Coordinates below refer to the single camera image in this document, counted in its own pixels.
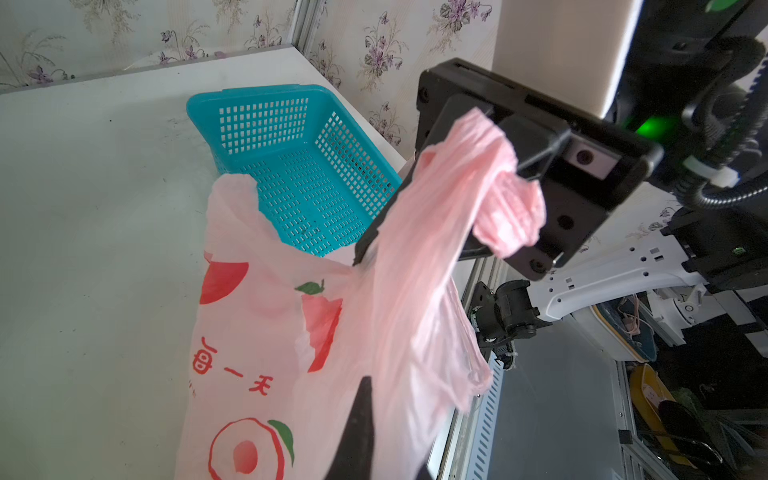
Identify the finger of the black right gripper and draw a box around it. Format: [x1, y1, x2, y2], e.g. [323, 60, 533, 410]
[352, 173, 421, 266]

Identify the teal plastic basket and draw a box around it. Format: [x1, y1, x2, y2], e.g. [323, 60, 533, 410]
[186, 84, 401, 256]

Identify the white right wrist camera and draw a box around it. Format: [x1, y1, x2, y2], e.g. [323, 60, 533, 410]
[492, 0, 643, 118]

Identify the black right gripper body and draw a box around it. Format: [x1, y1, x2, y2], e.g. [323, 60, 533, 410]
[416, 58, 663, 281]

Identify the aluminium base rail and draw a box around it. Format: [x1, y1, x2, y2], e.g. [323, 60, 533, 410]
[426, 258, 505, 479]

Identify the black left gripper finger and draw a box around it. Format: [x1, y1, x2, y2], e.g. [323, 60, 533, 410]
[325, 376, 375, 480]

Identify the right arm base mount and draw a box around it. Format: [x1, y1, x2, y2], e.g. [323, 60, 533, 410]
[468, 280, 550, 370]

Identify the pink plastic bag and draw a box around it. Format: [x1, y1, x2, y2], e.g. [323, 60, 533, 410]
[175, 109, 546, 479]

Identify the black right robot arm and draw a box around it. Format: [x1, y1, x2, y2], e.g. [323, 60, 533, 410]
[416, 1, 767, 322]

